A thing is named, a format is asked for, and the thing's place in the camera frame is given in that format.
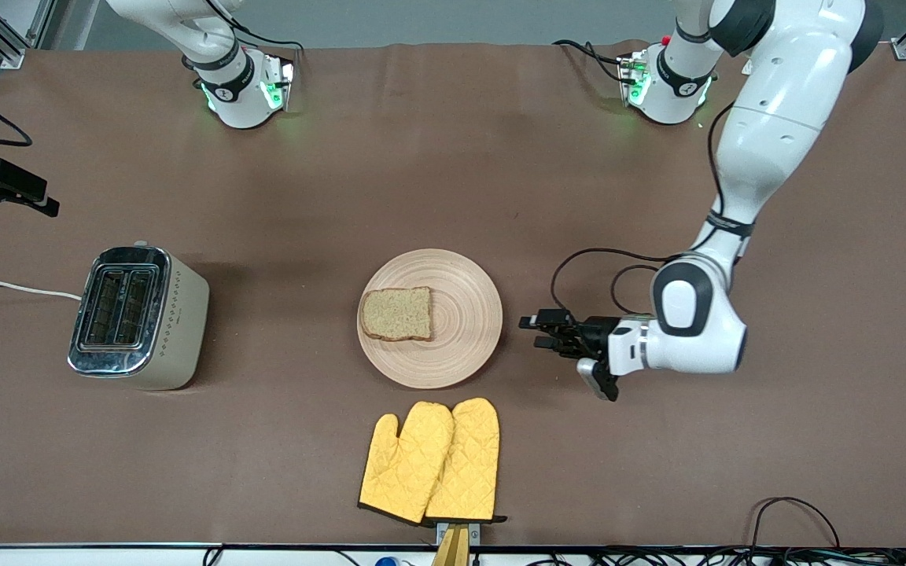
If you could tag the white table frame rail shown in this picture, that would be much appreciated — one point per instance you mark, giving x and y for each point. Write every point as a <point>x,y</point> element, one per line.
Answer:
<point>68,558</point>

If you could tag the brown table cover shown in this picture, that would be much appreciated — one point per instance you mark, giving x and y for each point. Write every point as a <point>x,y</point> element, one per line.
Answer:
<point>421,173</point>

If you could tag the brown toast slice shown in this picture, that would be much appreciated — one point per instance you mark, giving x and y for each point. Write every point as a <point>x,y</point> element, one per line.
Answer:
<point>398,314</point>

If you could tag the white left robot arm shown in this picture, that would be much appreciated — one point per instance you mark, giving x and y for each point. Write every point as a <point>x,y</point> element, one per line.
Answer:
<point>775,118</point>

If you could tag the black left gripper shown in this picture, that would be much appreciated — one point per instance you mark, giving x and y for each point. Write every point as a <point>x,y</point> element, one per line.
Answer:
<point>596,333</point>

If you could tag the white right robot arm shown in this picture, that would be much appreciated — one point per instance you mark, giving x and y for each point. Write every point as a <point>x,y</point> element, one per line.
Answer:
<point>237,94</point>

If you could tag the beige toaster with chrome top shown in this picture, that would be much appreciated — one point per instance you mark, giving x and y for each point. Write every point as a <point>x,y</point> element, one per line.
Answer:
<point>178,330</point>

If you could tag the round wooden plate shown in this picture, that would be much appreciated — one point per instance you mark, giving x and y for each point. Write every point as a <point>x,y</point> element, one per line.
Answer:
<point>465,318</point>

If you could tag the yellow quilted oven mitt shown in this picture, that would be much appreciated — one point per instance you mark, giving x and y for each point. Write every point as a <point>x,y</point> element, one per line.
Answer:
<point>469,464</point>
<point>406,472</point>

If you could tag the metal clamp bracket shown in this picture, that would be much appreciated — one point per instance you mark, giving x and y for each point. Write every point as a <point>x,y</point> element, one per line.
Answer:
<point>475,533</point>

